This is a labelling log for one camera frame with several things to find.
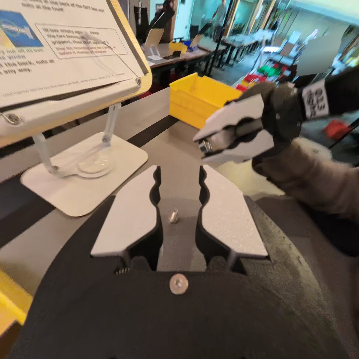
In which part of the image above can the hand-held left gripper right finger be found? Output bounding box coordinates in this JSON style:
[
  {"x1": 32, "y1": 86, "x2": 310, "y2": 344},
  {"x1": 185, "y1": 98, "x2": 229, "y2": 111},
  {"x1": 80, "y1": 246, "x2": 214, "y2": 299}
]
[{"x1": 195, "y1": 164, "x2": 269, "y2": 270}]

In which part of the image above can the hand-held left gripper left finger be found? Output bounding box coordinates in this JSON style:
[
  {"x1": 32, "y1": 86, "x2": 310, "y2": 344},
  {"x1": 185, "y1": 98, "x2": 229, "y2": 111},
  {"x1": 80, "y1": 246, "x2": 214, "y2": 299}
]
[{"x1": 90, "y1": 165, "x2": 164, "y2": 271}]

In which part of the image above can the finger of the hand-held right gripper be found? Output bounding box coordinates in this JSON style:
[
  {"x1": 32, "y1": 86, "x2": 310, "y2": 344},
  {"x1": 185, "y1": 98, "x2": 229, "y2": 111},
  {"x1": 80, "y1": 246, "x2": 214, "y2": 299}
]
[
  {"x1": 201, "y1": 130, "x2": 274, "y2": 164},
  {"x1": 193, "y1": 93, "x2": 266, "y2": 143}
]

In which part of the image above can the yellow plastic bin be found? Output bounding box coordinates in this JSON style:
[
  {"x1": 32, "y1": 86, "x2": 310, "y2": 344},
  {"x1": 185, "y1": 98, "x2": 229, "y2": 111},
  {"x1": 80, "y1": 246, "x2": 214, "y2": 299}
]
[
  {"x1": 0, "y1": 269, "x2": 33, "y2": 327},
  {"x1": 169, "y1": 72, "x2": 243, "y2": 129}
]

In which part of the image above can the person's right forearm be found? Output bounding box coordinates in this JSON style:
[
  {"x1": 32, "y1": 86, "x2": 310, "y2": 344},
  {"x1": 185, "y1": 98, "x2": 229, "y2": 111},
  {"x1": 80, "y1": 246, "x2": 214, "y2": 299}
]
[{"x1": 292, "y1": 156, "x2": 359, "y2": 222}]

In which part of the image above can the person's right hand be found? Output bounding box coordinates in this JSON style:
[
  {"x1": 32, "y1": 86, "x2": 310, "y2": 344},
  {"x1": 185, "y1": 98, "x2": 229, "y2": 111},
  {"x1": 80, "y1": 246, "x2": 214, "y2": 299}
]
[{"x1": 252, "y1": 140, "x2": 330, "y2": 194}]

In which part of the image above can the red object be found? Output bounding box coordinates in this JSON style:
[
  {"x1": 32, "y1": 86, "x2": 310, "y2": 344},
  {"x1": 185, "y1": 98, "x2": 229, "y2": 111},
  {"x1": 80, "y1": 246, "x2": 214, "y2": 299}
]
[{"x1": 323, "y1": 119, "x2": 352, "y2": 140}]

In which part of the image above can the small yellow bin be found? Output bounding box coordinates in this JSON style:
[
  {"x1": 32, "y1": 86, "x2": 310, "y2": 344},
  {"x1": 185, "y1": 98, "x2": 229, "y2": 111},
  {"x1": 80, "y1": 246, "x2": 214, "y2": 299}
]
[{"x1": 169, "y1": 39, "x2": 187, "y2": 54}]

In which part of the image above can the printed instruction sheet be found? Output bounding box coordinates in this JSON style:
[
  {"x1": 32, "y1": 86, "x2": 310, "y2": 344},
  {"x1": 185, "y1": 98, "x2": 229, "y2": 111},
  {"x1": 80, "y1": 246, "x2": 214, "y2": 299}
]
[{"x1": 0, "y1": 0, "x2": 141, "y2": 108}]

